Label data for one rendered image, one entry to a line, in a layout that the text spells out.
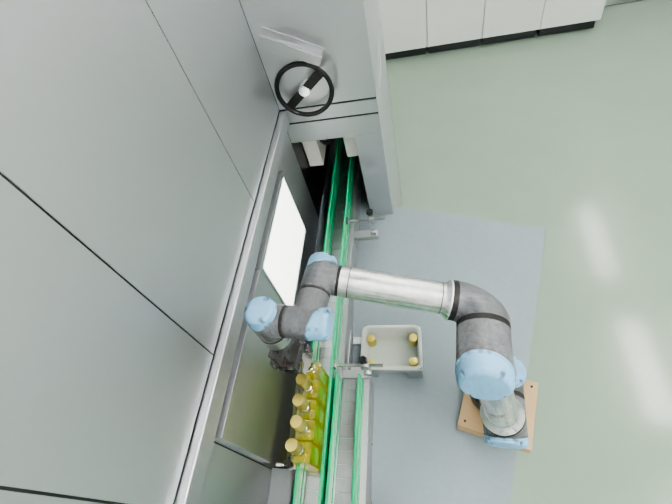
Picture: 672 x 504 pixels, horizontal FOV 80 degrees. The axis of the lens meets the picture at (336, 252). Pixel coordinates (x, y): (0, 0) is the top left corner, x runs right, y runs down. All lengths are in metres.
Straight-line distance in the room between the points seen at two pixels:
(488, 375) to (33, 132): 0.86
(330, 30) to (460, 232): 1.01
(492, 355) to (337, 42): 1.07
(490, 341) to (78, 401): 0.74
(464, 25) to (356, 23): 3.16
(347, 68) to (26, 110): 1.06
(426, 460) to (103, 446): 1.03
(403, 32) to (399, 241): 2.96
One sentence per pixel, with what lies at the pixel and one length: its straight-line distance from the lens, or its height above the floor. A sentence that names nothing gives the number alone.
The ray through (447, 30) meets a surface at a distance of 4.55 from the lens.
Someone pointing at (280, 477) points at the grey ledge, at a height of 0.88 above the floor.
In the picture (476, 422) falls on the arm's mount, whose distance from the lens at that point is 1.50.
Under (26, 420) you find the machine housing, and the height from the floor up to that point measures 1.80.
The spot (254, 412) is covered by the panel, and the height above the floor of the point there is 1.16.
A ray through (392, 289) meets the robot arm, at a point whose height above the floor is 1.45.
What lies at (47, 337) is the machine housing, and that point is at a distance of 0.69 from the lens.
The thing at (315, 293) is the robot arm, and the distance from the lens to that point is 0.91.
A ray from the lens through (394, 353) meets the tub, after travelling 1.60.
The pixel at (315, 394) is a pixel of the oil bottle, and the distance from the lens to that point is 1.26.
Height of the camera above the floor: 2.25
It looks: 52 degrees down
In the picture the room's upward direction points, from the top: 19 degrees counter-clockwise
